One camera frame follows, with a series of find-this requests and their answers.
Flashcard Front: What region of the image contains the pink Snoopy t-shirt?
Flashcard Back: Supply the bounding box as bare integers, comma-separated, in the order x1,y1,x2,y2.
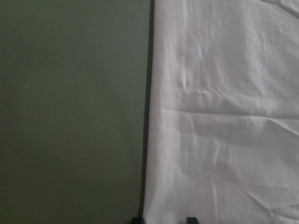
143,0,299,224

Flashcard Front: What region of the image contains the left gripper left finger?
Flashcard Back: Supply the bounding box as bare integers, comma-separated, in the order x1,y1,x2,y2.
131,217,145,224

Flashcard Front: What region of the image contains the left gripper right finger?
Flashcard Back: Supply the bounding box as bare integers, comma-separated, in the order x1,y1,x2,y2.
186,217,198,224

